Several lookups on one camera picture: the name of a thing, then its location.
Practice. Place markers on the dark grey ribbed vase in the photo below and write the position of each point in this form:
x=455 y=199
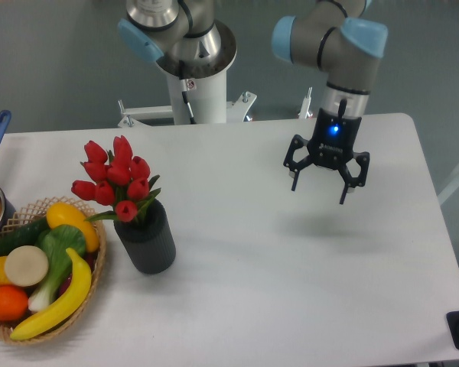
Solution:
x=150 y=247

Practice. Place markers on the beige round disc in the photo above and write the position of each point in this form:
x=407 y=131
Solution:
x=26 y=266

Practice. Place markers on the dark green cucumber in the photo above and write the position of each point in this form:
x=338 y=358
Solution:
x=23 y=235

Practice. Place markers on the woven wicker basket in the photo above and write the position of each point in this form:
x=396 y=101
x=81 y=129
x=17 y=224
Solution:
x=31 y=213

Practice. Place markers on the yellow banana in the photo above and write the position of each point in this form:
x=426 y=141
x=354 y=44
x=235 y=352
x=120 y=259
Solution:
x=63 y=307

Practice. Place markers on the green bok choy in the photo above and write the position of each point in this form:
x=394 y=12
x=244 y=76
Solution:
x=54 y=243

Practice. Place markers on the orange fruit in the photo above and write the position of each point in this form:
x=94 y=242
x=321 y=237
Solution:
x=13 y=303

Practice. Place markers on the red fruit in basket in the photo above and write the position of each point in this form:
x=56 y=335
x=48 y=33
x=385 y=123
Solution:
x=90 y=259

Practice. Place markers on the red tulip bouquet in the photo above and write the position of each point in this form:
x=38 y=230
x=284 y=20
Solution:
x=119 y=180

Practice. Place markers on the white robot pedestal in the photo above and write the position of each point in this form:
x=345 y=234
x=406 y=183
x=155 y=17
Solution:
x=195 y=70

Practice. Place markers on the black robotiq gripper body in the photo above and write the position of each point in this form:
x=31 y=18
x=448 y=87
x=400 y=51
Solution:
x=331 y=145

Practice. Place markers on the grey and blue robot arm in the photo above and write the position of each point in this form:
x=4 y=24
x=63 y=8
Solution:
x=333 y=38

